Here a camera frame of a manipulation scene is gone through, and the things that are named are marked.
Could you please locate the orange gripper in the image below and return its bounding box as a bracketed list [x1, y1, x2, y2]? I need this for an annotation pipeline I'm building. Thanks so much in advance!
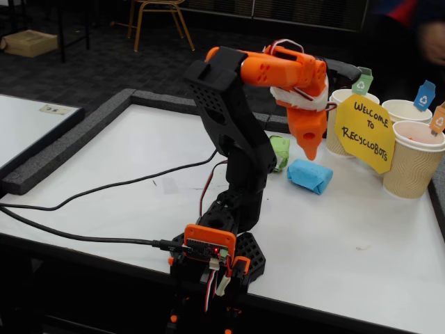
[286, 106, 327, 161]

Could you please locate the green paper parcel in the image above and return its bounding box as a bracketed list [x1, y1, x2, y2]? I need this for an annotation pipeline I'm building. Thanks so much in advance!
[269, 135, 291, 173]

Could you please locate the blue paper parcel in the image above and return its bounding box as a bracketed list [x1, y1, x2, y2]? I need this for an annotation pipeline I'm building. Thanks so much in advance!
[287, 159, 334, 196]

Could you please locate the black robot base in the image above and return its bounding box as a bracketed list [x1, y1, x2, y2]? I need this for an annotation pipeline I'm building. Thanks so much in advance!
[166, 189, 267, 334]

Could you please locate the blurred person hand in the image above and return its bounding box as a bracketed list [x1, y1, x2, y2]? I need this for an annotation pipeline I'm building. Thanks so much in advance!
[419, 19, 445, 66]

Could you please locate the paper cup with green tag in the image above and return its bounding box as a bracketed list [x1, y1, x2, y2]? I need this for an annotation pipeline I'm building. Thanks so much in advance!
[325, 88, 380, 159]

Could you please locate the white tape wrap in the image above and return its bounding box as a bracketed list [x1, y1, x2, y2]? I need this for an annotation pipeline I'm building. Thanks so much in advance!
[270, 74, 330, 113]

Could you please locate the yellow welcome paper sign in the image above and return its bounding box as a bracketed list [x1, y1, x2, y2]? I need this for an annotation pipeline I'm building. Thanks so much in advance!
[334, 94, 397, 175]

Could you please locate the green recycling bin tag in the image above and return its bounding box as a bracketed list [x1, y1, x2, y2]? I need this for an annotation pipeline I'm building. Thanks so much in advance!
[350, 66, 375, 96]

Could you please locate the paper cup with blue tag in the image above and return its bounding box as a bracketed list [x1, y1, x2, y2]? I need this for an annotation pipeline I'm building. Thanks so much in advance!
[381, 99, 434, 125]

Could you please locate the paper cup with orange tag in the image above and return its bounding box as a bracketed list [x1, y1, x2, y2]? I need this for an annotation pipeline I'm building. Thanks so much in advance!
[382, 120, 445, 200]

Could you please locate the blue recycling bin tag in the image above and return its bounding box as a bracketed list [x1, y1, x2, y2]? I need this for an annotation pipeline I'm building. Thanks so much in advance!
[413, 79, 437, 112]

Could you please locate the orange recycling bin tag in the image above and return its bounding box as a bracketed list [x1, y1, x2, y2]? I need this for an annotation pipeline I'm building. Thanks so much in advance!
[430, 102, 445, 136]

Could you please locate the orange controller board case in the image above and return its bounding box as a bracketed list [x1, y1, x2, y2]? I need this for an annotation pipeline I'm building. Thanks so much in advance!
[183, 224, 238, 262]

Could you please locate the short grey foam strip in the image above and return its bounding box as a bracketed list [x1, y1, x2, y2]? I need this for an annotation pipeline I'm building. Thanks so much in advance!
[428, 173, 445, 241]

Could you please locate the person in red blue clothing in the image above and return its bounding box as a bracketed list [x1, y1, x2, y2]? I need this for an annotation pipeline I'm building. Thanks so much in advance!
[370, 0, 445, 28]

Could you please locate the chair with gold legs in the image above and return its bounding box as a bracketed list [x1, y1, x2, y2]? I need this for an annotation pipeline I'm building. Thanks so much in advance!
[110, 0, 195, 53]

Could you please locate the long grey foam border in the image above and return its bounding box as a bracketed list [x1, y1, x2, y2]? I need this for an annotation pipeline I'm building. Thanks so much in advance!
[0, 88, 290, 196]

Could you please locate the small paper sticker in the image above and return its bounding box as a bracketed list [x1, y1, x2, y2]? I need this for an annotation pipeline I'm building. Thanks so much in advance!
[38, 104, 72, 116]

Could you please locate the black metal table leg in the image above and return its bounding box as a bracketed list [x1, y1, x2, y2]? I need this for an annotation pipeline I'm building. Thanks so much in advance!
[55, 0, 91, 63]

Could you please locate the black framed whiteboard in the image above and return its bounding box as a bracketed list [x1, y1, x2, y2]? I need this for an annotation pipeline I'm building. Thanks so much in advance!
[0, 93, 84, 175]

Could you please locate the brown cardboard box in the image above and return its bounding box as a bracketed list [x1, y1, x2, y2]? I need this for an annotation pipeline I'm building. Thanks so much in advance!
[0, 29, 59, 58]

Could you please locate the red black servo wire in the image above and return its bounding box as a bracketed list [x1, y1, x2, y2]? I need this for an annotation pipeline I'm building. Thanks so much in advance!
[200, 161, 229, 218]

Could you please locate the white red wrist wire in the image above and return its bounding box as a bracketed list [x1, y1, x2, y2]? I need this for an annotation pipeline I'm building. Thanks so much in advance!
[264, 38, 304, 56]

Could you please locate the orange clamp bracket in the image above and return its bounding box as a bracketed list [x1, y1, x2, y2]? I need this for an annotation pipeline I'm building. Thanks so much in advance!
[231, 256, 252, 279]

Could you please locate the black usb cable with plug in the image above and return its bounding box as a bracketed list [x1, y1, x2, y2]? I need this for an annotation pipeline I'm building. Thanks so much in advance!
[0, 205, 191, 253]

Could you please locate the base wire bundle with connector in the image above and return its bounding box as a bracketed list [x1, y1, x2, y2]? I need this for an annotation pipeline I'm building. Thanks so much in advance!
[202, 259, 233, 312]

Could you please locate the thin black camera cable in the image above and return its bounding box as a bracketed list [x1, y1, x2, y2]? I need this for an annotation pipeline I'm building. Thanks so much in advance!
[0, 151, 218, 212]

